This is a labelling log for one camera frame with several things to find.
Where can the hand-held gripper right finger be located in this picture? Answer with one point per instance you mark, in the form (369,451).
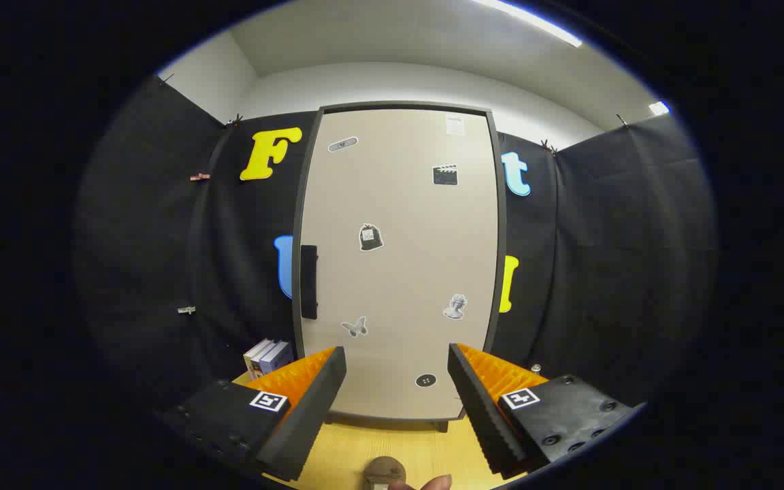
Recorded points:
(484,415)

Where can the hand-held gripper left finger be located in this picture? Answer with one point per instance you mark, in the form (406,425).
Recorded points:
(310,422)

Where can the brown fuzzy shoe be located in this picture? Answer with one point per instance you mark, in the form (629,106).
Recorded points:
(384,468)

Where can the grey shoe cabinet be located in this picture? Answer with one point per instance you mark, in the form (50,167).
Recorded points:
(502,231)

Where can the white book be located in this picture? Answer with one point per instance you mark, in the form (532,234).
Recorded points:
(254,355)

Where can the black backdrop cloth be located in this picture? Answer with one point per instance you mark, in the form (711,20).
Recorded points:
(603,272)

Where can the black clip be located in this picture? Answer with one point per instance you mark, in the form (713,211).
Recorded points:
(622,121)
(548,146)
(164,78)
(234,121)

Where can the small white light fixture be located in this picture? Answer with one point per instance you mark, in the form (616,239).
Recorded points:
(659,107)

